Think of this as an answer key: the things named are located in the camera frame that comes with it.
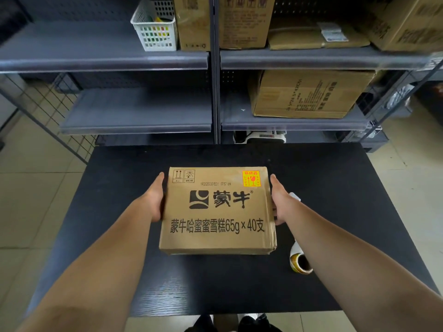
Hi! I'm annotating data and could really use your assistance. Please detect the person's left hand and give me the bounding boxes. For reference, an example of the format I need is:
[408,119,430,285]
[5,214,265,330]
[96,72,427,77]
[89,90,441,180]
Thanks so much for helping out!
[136,172,165,223]

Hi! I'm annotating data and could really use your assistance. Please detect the person's right hand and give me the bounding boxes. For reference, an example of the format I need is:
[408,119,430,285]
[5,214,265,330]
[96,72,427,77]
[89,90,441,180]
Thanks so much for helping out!
[270,174,301,226]

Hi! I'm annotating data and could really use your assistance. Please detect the printed brown cardboard box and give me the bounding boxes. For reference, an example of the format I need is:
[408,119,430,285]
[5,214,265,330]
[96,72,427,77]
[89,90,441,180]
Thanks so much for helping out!
[159,166,277,256]

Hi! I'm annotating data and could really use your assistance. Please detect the person's right forearm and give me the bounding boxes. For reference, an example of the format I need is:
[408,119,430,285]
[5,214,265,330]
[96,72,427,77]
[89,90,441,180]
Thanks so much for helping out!
[277,199,443,332]

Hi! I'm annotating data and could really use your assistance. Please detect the person's left forearm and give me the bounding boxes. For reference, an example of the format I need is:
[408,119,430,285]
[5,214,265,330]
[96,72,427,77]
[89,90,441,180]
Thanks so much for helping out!
[15,203,162,332]

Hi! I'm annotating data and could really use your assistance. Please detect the white appliance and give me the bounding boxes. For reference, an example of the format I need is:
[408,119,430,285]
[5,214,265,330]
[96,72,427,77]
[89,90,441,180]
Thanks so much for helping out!
[233,130,288,144]

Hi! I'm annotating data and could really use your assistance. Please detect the white packing tape roll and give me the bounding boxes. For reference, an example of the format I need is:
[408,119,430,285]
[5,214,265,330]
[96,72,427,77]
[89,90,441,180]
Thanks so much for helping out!
[289,240,314,275]

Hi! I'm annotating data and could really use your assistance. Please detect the wide cardboard box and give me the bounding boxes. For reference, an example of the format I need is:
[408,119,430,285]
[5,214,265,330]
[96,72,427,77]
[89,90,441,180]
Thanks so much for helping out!
[248,70,376,119]

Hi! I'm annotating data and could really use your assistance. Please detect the grey metal shelving unit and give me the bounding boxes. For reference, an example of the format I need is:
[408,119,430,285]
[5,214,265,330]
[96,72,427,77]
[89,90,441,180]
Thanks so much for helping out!
[0,0,443,145]

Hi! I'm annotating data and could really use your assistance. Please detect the person's right black shoe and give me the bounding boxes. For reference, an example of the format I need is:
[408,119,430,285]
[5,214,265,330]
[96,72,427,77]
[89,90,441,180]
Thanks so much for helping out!
[239,314,282,332]

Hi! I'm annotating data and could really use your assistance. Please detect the person's black shoe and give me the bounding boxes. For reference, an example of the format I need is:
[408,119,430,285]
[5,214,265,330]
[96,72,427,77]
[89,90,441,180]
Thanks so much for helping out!
[239,314,282,332]
[185,314,217,332]

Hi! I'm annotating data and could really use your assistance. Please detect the person's left black shoe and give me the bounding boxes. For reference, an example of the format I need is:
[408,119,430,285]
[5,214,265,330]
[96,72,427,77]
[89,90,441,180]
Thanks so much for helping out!
[185,314,217,332]

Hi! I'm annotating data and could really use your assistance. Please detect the flat brown labelled parcel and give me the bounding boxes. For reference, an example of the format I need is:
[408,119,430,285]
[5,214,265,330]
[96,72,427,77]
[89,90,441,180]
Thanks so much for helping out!
[268,22,371,50]

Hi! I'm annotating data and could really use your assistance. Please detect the white plastic basket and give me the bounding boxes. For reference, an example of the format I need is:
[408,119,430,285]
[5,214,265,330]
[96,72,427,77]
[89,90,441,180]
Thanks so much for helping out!
[130,0,179,52]

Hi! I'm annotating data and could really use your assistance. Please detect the cardboard box with handling symbols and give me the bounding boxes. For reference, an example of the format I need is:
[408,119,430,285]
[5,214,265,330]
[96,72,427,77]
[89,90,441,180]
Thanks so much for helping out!
[219,0,276,50]

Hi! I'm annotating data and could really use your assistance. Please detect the tall narrow cardboard box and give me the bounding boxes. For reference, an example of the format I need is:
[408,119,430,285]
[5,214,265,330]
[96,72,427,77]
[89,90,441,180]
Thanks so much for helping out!
[173,0,211,51]

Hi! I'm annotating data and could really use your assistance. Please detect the large barcode cardboard box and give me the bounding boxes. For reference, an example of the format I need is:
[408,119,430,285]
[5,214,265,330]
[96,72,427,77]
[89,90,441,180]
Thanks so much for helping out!
[360,0,443,52]

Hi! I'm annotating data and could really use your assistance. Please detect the wire grid panel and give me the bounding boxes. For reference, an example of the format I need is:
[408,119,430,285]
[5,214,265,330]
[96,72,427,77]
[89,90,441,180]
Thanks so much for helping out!
[0,73,97,164]

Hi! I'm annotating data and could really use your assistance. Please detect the wire rack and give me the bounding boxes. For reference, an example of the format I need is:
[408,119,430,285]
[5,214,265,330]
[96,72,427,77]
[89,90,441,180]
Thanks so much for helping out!
[346,60,443,143]

